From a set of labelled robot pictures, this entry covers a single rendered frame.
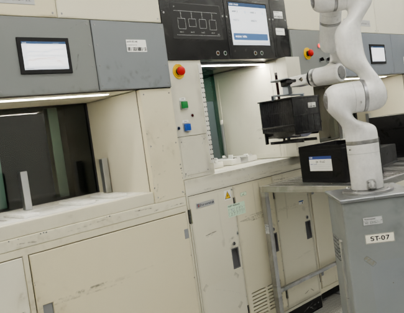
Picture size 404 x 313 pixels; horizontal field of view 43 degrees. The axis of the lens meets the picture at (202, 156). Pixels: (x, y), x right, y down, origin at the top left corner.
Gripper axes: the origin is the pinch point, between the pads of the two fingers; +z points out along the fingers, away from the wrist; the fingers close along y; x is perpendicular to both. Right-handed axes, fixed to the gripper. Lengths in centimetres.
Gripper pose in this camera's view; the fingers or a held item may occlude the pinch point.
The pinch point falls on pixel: (286, 83)
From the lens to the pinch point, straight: 260.7
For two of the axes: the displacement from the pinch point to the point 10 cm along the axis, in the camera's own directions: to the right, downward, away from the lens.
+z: -6.6, 0.5, 7.5
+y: 7.4, -1.3, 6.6
